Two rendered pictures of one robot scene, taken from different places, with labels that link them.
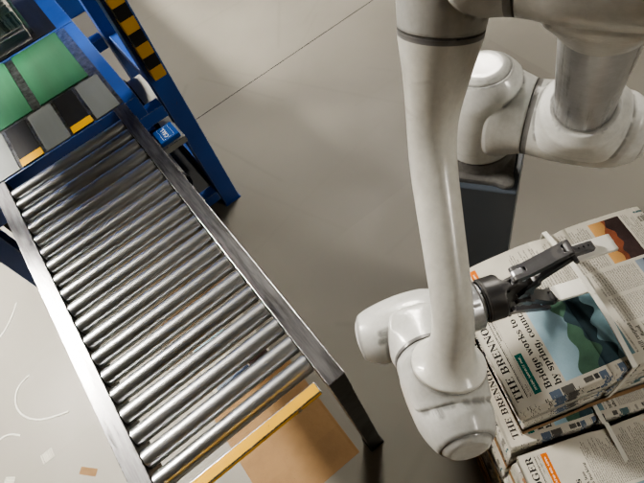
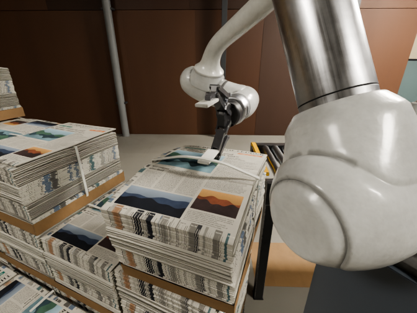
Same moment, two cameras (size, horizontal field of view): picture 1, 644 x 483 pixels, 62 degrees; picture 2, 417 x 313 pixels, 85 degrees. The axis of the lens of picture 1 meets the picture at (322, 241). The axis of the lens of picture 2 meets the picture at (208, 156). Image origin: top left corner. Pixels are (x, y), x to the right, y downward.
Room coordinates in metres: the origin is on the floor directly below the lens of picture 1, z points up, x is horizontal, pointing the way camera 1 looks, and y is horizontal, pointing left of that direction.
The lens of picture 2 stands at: (0.51, -0.88, 1.33)
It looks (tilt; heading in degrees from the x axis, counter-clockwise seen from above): 24 degrees down; 110
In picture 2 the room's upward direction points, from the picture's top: straight up
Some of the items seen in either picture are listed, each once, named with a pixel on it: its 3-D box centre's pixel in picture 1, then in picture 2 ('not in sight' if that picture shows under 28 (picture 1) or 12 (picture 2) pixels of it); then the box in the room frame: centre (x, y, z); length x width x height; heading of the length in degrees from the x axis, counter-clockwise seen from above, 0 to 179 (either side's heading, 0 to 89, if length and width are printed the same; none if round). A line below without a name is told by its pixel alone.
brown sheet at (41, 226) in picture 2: not in sight; (61, 189); (-0.29, -0.36, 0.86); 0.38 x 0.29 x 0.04; 86
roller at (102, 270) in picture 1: (128, 252); not in sight; (1.07, 0.56, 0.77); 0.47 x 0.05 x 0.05; 108
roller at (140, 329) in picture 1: (165, 310); not in sight; (0.83, 0.48, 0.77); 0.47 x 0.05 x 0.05; 108
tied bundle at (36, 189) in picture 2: not in sight; (54, 169); (-0.29, -0.36, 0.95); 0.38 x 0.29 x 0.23; 86
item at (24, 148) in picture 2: not in sight; (48, 138); (-0.29, -0.35, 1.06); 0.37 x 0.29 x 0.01; 86
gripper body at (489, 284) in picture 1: (505, 293); (226, 115); (0.34, -0.25, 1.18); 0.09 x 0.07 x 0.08; 86
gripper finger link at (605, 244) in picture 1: (591, 248); (207, 102); (0.33, -0.39, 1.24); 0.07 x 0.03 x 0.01; 86
